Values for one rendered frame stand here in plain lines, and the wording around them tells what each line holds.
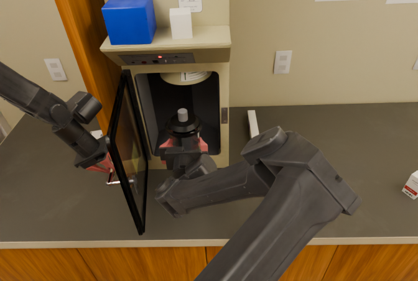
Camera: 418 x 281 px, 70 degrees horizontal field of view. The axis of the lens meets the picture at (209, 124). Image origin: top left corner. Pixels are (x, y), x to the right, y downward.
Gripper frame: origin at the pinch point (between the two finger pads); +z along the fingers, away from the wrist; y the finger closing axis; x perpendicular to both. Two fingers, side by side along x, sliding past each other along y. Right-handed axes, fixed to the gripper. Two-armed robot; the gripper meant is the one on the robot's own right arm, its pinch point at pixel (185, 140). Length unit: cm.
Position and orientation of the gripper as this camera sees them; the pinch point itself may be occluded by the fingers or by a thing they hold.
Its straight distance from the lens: 91.4
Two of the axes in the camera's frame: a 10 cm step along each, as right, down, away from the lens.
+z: -0.2, -5.9, 8.1
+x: 0.3, 8.1, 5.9
